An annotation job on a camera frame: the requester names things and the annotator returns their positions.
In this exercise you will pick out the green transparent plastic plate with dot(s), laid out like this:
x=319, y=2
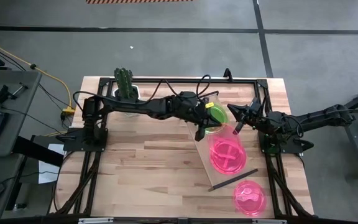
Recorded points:
x=217, y=113

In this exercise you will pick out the grey side desk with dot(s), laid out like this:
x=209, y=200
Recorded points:
x=20, y=124

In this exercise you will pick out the white paper sheet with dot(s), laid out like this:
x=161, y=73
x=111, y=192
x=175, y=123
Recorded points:
x=50, y=174

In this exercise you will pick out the wooden shelf black metal legs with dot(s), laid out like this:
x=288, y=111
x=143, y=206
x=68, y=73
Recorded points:
x=202, y=149

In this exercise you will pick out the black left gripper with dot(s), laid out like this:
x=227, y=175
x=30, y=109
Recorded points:
x=191, y=110

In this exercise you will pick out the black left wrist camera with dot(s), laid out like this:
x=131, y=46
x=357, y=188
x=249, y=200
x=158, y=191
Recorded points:
x=187, y=97

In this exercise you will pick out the yellow tag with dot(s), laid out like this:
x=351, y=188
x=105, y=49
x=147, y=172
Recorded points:
x=209, y=105

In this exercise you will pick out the white faceted plant pot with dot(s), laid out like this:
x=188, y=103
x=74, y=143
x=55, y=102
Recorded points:
x=136, y=91

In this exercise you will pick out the black aluminium rig frame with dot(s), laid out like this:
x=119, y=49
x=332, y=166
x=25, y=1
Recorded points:
x=182, y=80

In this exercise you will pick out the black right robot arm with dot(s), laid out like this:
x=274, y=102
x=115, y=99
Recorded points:
x=315, y=119

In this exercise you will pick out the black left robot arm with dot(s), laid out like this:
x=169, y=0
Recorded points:
x=135, y=107

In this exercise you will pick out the black desk clamp tool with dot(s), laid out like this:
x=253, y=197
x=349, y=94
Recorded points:
x=3, y=93

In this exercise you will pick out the pink transparent plastic plate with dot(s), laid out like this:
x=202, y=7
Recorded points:
x=228, y=155
x=250, y=199
x=225, y=132

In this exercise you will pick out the small black camera mount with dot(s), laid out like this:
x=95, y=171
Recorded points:
x=227, y=74

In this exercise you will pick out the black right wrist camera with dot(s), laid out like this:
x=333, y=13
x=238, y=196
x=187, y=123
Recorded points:
x=255, y=104

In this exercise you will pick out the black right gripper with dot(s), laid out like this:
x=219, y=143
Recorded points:
x=258, y=119

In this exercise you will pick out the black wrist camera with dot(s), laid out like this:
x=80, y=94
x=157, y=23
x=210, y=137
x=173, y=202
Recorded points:
x=187, y=97
x=255, y=104

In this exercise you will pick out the green cactus plant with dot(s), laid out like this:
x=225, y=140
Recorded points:
x=123, y=82

